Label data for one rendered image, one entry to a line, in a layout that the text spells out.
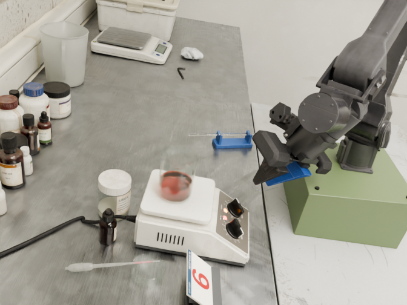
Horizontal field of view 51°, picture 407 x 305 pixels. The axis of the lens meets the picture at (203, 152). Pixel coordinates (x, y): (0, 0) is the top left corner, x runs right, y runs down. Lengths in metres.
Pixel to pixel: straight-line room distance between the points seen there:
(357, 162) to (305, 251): 0.21
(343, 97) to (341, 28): 1.50
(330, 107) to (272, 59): 1.54
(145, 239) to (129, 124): 0.44
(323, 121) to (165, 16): 1.14
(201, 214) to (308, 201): 0.21
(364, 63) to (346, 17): 1.47
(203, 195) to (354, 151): 0.32
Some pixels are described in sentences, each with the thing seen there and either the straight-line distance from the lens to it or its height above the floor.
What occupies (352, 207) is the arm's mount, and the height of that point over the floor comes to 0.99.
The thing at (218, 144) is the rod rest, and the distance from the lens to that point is 1.05.
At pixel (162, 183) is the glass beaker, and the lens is 0.71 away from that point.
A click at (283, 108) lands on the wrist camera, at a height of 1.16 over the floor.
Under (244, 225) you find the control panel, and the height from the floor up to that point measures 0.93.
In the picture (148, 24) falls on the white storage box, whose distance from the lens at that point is 1.69.
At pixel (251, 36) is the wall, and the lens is 2.09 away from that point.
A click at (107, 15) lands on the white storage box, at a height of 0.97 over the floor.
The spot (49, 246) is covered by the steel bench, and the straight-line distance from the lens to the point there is 0.77.
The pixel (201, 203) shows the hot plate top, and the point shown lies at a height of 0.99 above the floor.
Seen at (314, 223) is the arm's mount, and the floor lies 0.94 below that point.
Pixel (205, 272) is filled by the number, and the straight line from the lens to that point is 0.72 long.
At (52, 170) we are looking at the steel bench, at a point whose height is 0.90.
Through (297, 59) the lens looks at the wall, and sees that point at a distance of 2.16.
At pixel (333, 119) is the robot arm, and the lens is 0.61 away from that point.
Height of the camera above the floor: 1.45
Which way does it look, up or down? 32 degrees down
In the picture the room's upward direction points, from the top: 11 degrees clockwise
